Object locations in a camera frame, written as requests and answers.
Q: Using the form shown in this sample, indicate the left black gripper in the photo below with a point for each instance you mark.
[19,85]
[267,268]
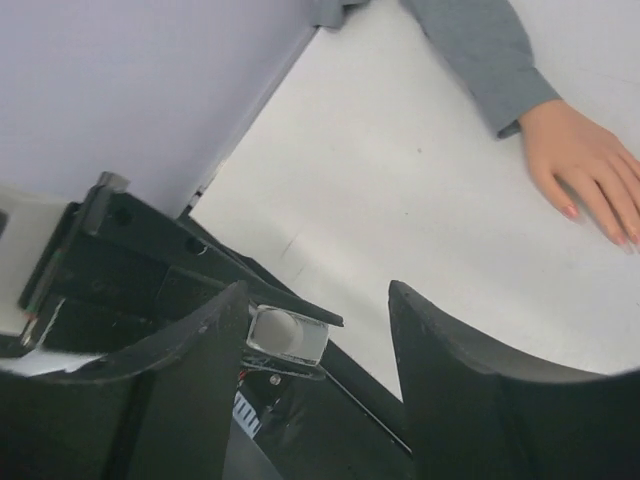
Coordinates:
[116,271]

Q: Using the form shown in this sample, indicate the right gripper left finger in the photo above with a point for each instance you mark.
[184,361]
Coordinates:
[158,409]

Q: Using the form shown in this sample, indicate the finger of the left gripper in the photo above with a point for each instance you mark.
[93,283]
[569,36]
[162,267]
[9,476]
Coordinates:
[343,426]

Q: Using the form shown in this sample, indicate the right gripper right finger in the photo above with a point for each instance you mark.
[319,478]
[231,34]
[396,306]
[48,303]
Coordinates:
[477,408]

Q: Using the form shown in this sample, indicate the clear nail polish bottle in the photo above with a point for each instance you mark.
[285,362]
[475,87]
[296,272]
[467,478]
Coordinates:
[312,346]

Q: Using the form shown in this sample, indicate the mannequin hand with nails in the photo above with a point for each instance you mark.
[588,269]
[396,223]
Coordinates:
[572,160]

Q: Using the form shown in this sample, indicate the grey shirt with sleeve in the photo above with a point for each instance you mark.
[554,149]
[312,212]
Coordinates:
[487,47]

